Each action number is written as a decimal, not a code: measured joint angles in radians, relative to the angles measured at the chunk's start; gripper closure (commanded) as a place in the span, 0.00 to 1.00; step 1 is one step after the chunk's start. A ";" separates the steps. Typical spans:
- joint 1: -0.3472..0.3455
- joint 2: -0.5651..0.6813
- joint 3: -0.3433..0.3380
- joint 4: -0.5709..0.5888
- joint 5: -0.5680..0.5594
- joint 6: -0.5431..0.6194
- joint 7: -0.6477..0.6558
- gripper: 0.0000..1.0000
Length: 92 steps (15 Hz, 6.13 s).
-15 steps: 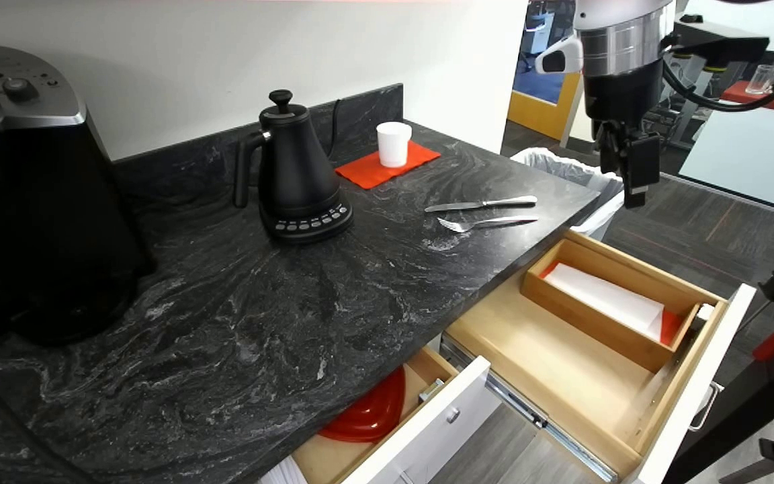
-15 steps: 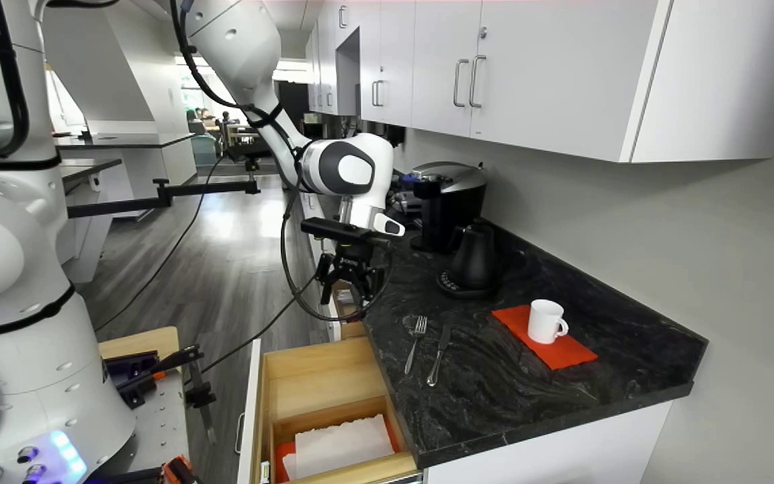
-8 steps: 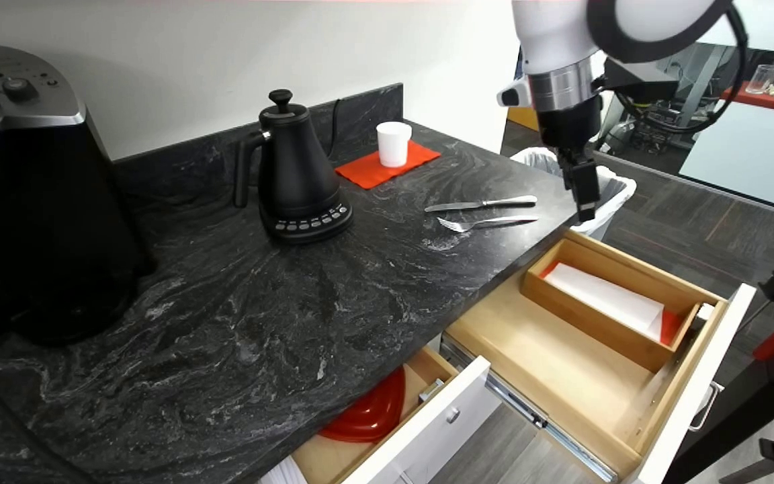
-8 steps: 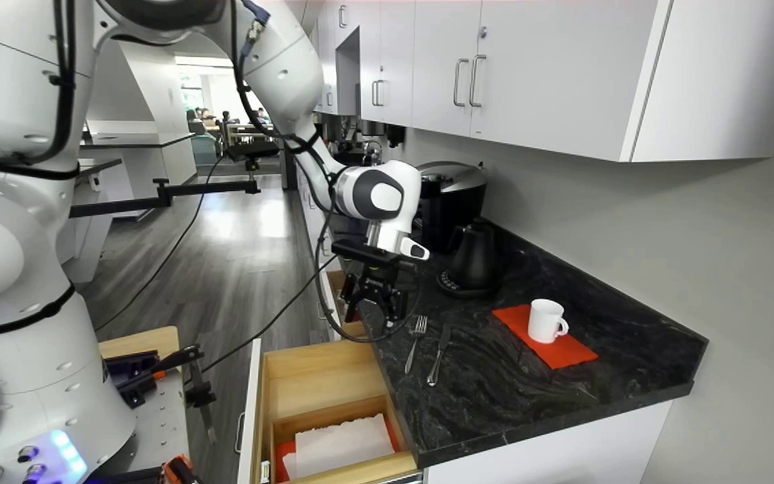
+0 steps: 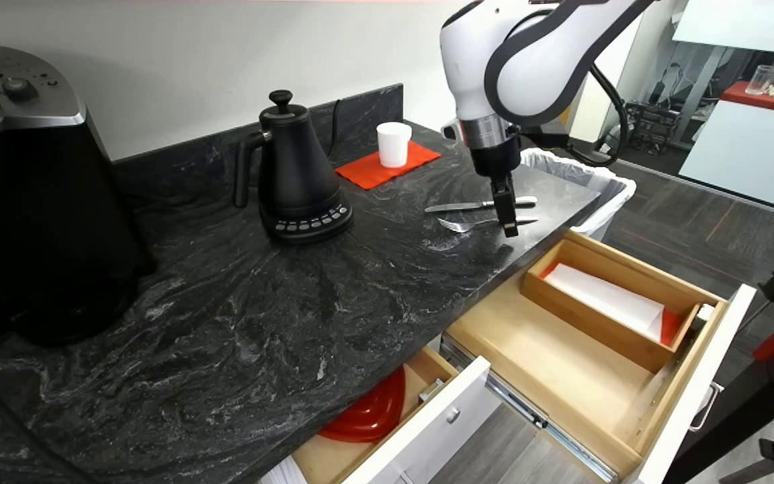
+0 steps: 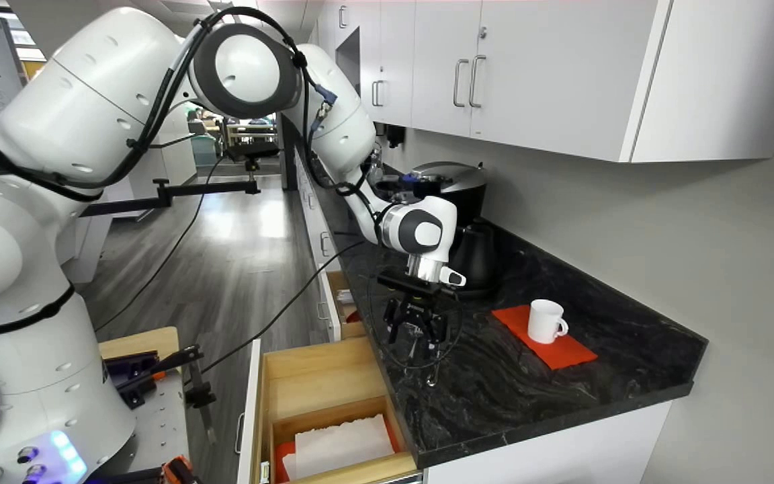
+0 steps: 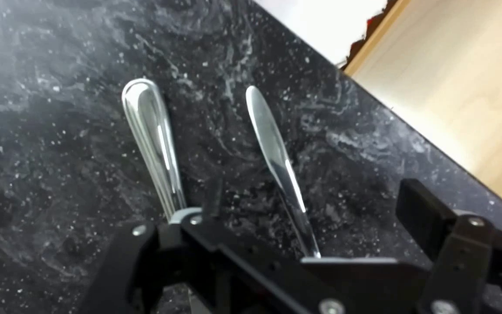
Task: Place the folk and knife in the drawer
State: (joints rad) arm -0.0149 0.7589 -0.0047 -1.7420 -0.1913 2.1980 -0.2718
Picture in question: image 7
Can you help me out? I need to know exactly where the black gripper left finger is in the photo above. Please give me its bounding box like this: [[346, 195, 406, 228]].
[[74, 176, 345, 314]]

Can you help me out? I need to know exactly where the silver knife ridged handle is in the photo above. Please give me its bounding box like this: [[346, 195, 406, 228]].
[[120, 76, 188, 223]]

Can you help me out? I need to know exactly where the silver fork plain handle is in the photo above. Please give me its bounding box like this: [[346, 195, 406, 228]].
[[243, 83, 322, 260]]

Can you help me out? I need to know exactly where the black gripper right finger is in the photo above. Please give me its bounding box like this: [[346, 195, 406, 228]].
[[395, 176, 502, 314]]

